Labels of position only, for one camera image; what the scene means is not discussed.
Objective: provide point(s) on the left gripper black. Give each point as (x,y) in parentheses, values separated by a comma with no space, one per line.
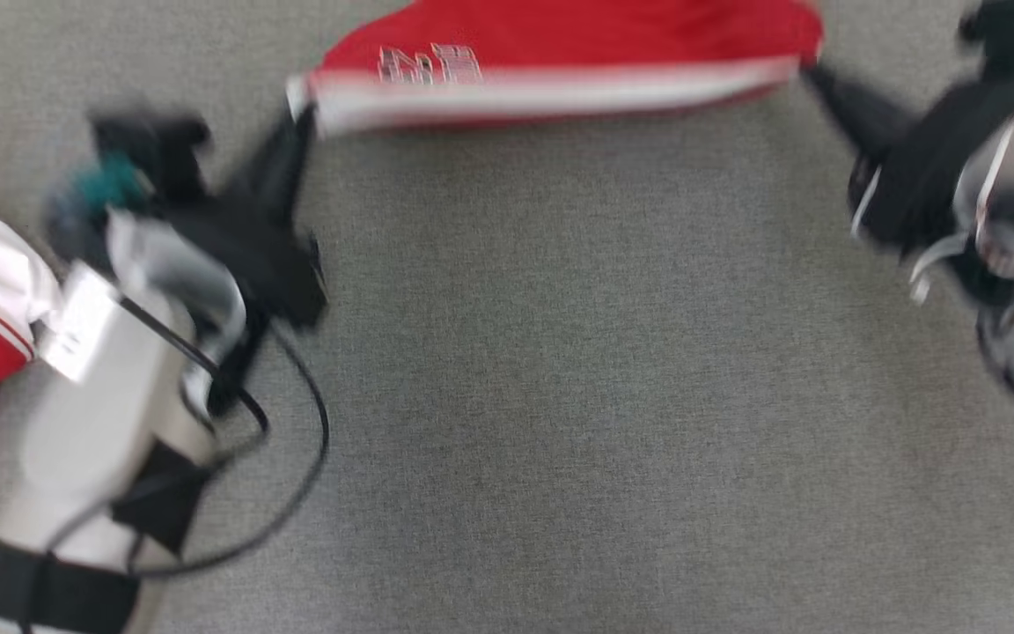
(269,264)

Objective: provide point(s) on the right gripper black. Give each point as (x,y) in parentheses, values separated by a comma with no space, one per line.
(921,176)

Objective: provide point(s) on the red shorts white stripes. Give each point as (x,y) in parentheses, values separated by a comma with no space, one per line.
(577,35)

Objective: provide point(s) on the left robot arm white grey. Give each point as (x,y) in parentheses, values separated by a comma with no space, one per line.
(93,440)

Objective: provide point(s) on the left wrist teal connector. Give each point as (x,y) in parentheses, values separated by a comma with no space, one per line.
(106,185)

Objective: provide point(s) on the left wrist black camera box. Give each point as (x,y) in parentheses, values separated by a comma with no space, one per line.
(155,145)

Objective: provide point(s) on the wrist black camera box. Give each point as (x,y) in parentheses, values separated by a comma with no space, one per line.
(1009,35)
(155,145)

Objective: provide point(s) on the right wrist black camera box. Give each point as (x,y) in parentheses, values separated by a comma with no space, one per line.
(1009,35)

